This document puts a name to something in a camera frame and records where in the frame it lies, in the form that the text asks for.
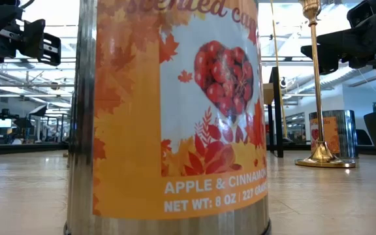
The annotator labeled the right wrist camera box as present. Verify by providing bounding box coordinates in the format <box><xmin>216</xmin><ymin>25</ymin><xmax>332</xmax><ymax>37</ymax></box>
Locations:
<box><xmin>347</xmin><ymin>0</ymin><xmax>376</xmax><ymax>29</ymax></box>

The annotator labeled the black office chair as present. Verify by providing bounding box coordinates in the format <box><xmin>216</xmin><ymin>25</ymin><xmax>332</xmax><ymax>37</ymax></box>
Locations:
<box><xmin>356</xmin><ymin>129</ymin><xmax>374</xmax><ymax>146</ymax></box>

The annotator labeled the gold candlestick holder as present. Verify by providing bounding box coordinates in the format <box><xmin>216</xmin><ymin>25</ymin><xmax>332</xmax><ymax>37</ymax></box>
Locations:
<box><xmin>294</xmin><ymin>0</ymin><xmax>356</xmax><ymax>169</ymax></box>

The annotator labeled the apple cinnamon scented candle tin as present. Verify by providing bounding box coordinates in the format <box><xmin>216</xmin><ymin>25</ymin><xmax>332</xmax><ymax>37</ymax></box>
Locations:
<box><xmin>308</xmin><ymin>110</ymin><xmax>358</xmax><ymax>160</ymax></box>
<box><xmin>63</xmin><ymin>0</ymin><xmax>272</xmax><ymax>235</ymax></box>

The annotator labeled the wooden shelf with black legs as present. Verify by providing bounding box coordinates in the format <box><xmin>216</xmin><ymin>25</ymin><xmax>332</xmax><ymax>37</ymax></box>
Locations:
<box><xmin>262</xmin><ymin>67</ymin><xmax>284</xmax><ymax>159</ymax></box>

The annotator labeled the black table edge rail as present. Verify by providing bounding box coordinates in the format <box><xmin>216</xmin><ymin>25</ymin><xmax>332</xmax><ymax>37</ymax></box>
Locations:
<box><xmin>0</xmin><ymin>142</ymin><xmax>376</xmax><ymax>157</ymax></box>

